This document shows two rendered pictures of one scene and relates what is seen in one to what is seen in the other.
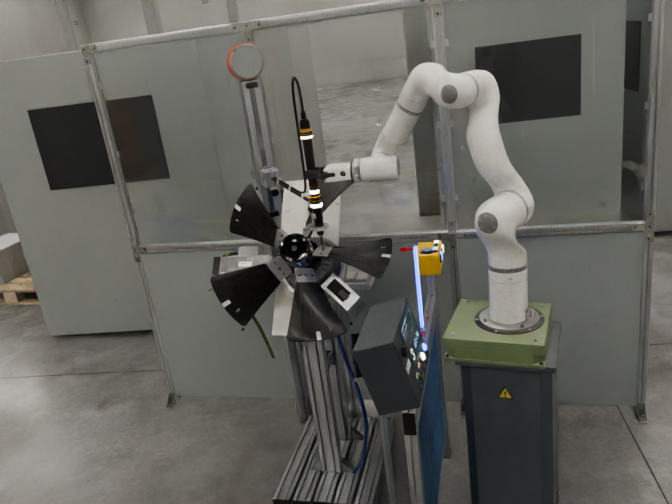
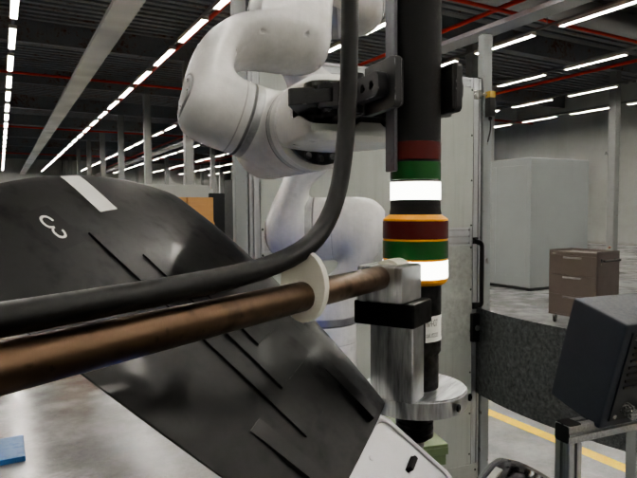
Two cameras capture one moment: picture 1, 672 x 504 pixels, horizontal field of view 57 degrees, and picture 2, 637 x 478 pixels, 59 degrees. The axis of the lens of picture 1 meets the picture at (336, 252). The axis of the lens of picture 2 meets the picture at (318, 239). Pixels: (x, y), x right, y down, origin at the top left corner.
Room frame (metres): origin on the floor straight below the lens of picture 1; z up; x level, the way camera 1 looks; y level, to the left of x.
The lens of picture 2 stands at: (2.48, 0.30, 1.41)
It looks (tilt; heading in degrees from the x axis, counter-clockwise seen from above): 3 degrees down; 231
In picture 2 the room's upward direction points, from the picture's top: straight up
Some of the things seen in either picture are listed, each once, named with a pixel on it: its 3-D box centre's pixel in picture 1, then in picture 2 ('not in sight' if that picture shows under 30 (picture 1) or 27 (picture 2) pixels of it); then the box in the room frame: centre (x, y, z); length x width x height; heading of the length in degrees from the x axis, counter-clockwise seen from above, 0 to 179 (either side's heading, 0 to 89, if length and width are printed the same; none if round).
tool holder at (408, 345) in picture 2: (316, 215); (409, 334); (2.21, 0.05, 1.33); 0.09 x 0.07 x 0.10; 19
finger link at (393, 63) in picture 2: not in sight; (356, 89); (2.23, 0.02, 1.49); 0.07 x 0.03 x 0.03; 74
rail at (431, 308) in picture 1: (423, 349); not in sight; (2.00, -0.27, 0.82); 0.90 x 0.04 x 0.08; 164
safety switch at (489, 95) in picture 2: not in sight; (484, 116); (0.27, -1.25, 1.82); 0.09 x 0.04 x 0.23; 164
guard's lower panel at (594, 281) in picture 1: (375, 324); not in sight; (2.89, -0.15, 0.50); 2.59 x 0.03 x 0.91; 74
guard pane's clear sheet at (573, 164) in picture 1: (352, 132); not in sight; (2.89, -0.15, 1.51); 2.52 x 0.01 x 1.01; 74
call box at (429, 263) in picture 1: (429, 259); not in sight; (2.38, -0.38, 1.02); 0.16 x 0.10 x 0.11; 164
